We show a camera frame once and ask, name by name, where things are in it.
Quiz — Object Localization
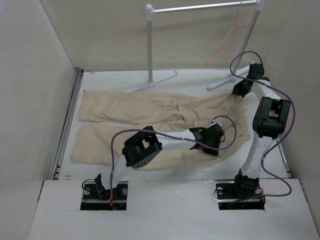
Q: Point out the beige trousers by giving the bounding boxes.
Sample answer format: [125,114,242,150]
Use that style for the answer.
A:
[70,90,251,171]

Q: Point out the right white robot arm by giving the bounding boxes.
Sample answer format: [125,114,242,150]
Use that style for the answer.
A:
[231,63,291,199]

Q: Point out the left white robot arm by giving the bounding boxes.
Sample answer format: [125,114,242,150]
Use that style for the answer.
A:
[94,122,225,201]

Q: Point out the white clothes rack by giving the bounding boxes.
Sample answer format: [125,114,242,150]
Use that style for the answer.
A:
[125,0,265,92]

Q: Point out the pink wire hanger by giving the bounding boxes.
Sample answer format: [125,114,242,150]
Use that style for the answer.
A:
[205,0,251,67]

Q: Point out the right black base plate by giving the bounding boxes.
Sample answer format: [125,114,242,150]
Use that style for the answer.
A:
[214,182,266,211]

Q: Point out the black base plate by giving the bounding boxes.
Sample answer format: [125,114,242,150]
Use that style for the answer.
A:
[80,181,128,211]
[214,182,266,211]

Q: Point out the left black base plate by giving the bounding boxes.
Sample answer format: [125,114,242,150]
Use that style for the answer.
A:
[80,181,128,211]

